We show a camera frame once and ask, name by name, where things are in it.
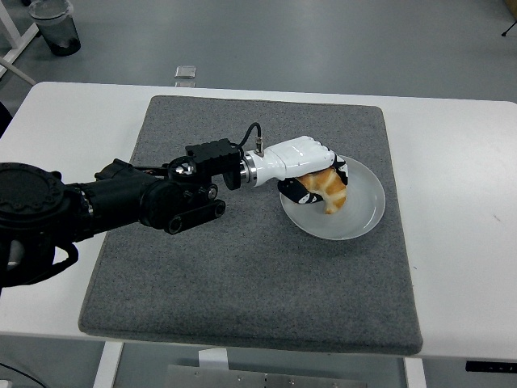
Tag black floor cable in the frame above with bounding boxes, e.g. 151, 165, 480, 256
0, 361, 41, 388

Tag white furniture frame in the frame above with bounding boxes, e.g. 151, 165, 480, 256
0, 0, 40, 86

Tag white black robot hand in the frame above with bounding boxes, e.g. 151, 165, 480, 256
254, 136, 350, 205

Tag croissant bread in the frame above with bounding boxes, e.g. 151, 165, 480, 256
301, 168, 348, 215

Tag grey square mat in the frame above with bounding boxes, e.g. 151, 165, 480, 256
78, 95, 424, 356

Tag white round plate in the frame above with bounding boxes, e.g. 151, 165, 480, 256
280, 155, 387, 242

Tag white table leg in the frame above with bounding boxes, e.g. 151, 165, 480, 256
92, 341, 124, 388
403, 357, 427, 388

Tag black table control panel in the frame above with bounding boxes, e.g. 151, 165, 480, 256
464, 360, 517, 373

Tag grey metal plate with screws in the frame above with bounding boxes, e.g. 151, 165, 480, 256
165, 365, 312, 388

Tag black trash bin with liner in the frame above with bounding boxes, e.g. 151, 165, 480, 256
27, 0, 82, 57

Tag white bracket under table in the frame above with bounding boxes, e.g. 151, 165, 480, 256
197, 348, 231, 371

